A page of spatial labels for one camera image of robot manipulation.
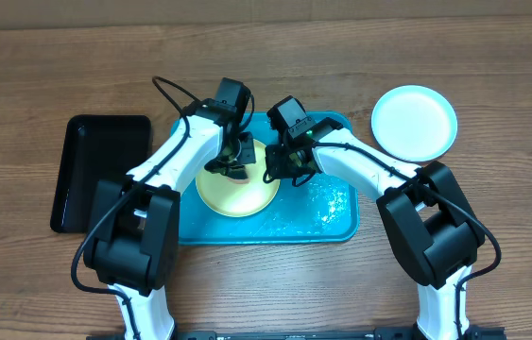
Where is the red and green sponge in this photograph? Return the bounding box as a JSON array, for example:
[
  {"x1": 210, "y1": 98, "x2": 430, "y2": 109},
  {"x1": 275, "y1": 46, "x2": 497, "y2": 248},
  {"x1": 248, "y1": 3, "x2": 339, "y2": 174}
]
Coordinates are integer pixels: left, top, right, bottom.
[{"x1": 228, "y1": 174, "x2": 250, "y2": 184}]

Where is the green rimmed plate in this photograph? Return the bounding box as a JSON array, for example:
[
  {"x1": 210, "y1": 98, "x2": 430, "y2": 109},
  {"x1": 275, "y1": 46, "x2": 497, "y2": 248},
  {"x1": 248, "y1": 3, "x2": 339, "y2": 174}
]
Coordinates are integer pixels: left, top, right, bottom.
[{"x1": 196, "y1": 140, "x2": 281, "y2": 217}]

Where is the light blue plate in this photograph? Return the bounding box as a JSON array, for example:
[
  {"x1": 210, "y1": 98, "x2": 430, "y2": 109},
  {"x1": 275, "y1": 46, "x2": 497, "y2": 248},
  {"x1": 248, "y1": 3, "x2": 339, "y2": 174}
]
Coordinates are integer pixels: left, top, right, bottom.
[{"x1": 370, "y1": 85, "x2": 458, "y2": 162}]

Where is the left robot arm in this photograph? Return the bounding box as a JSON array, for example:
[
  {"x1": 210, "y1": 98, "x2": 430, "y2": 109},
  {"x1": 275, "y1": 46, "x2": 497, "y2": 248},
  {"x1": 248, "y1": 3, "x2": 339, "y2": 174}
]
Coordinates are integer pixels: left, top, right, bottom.
[{"x1": 71, "y1": 78, "x2": 255, "y2": 339}]

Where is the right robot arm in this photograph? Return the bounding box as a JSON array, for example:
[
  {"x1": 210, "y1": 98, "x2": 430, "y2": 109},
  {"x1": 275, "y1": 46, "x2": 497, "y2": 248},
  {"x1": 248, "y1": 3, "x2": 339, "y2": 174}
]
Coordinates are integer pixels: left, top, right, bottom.
[{"x1": 264, "y1": 96, "x2": 485, "y2": 339}]

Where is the teal plastic serving tray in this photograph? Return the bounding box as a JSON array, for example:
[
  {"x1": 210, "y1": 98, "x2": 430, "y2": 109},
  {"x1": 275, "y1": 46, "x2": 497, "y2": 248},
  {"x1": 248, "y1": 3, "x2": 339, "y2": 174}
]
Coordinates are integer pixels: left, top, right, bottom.
[{"x1": 179, "y1": 112, "x2": 359, "y2": 246}]

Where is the black rectangular tray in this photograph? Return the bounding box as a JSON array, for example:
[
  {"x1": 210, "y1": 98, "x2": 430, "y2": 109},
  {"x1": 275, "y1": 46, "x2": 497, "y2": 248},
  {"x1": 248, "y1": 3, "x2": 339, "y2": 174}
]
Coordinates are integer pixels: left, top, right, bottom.
[{"x1": 50, "y1": 114, "x2": 152, "y2": 233}]

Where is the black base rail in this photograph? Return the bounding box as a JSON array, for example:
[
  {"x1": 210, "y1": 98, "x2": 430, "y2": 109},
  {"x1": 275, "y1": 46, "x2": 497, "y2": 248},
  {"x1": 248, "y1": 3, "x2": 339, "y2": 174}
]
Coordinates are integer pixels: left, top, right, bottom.
[{"x1": 175, "y1": 325, "x2": 506, "y2": 340}]

